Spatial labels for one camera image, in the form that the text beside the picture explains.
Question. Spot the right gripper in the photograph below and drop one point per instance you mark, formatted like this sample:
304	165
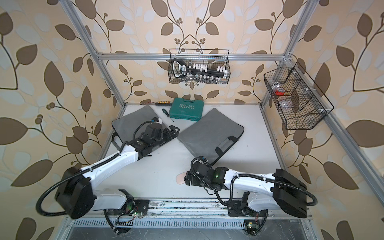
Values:
193	181

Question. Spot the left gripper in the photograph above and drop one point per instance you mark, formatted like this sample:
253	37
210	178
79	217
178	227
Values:
173	133

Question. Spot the pink computer mouse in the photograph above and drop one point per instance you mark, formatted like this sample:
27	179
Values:
181	178

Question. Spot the grey laptop bag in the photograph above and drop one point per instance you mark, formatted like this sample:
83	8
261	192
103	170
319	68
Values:
125	126
212	136

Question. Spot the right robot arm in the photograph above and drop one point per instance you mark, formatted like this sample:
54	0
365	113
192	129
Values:
277	191

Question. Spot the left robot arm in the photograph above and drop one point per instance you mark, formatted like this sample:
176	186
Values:
77	191

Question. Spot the green black screwdriver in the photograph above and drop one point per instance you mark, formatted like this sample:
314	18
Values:
167	114

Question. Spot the black screwdriver bit holder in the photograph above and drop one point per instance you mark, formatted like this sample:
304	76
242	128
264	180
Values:
163	103

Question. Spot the green tool case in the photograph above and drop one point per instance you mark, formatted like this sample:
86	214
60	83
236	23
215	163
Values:
191	110

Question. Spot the small circuit board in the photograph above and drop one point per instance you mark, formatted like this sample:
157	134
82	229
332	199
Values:
251	227

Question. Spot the red item in basket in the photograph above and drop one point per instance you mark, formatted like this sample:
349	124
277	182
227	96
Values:
279	91

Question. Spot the aluminium frame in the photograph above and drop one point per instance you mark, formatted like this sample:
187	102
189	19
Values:
315	67

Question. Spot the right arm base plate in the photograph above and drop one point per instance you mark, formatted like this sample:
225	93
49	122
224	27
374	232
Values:
239	208

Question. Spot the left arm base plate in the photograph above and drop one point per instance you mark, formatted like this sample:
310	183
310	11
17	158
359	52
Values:
139	208

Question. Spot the black socket rail set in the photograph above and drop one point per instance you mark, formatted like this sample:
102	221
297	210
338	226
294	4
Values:
187	69

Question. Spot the back wire basket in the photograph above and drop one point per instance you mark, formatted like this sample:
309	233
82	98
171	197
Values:
209	55

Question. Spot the wire basket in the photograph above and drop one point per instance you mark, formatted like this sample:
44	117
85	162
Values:
304	104
209	55

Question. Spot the white slotted cable duct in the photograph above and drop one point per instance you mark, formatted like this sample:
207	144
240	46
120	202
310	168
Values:
166	223

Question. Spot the right wire basket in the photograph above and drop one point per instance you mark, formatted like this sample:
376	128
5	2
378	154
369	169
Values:
304	104

